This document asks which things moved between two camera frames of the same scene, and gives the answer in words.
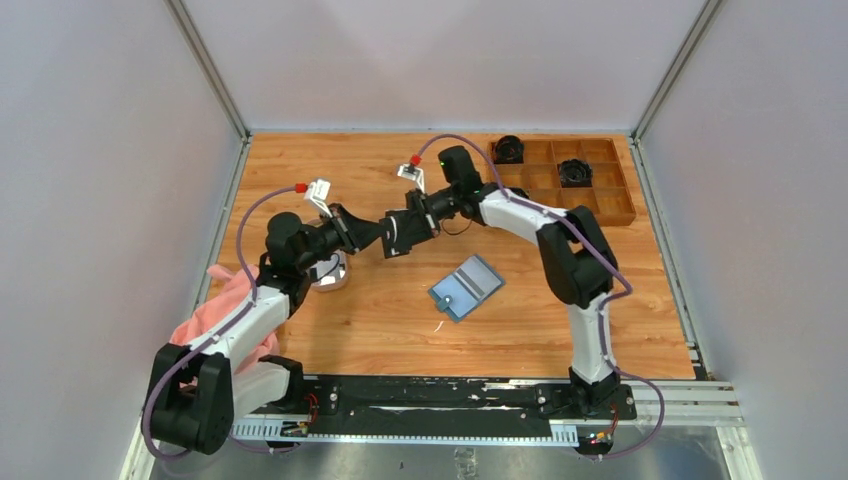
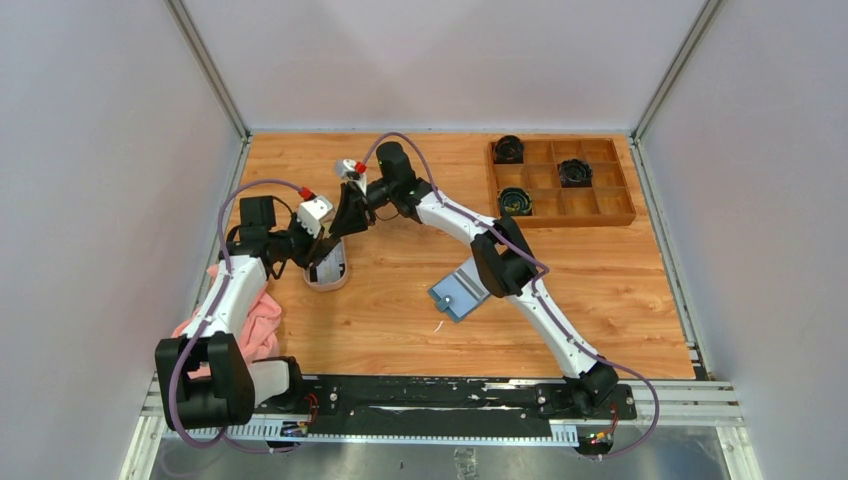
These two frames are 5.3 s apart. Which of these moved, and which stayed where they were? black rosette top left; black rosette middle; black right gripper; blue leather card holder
Moved: black right gripper
Stayed: blue leather card holder; black rosette middle; black rosette top left
